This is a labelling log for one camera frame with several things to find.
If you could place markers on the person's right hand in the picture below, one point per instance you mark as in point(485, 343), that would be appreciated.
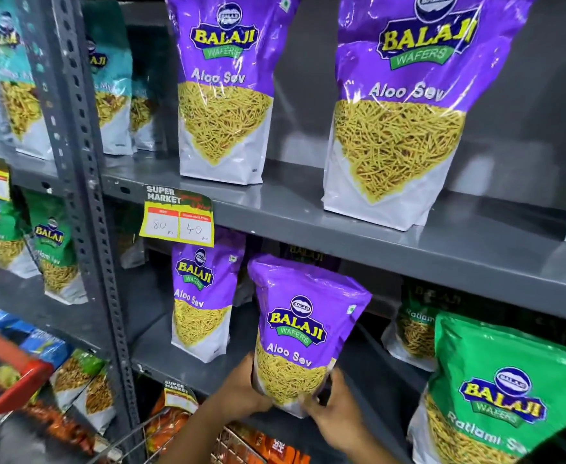
point(341, 418)

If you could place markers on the person's left hand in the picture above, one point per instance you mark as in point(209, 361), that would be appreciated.
point(237, 393)

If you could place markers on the person's right thumb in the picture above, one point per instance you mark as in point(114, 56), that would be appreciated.
point(314, 405)

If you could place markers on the person's left fingers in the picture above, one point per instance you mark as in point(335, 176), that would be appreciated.
point(259, 400)

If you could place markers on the person's left forearm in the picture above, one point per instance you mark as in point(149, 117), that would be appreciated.
point(196, 434)

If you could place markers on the person's right forearm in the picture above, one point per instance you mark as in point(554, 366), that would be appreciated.
point(374, 454)

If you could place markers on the orange snack packet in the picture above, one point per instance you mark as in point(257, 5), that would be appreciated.
point(167, 425)
point(271, 447)
point(65, 427)

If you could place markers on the grey metal shelf board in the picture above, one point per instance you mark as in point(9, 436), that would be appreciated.
point(205, 372)
point(408, 246)
point(26, 309)
point(22, 166)

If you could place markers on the green snack packet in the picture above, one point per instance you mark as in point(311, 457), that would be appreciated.
point(415, 328)
point(0, 231)
point(53, 246)
point(500, 396)

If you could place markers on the green white nut packet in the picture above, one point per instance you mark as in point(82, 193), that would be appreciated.
point(97, 398)
point(72, 374)

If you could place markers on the blue snack packet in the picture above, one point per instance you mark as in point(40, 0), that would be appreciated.
point(46, 346)
point(2, 319)

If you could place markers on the teal snack packet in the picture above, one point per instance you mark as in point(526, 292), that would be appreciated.
point(142, 115)
point(17, 77)
point(111, 86)

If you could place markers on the grey perforated upright post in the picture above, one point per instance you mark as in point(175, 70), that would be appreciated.
point(87, 198)

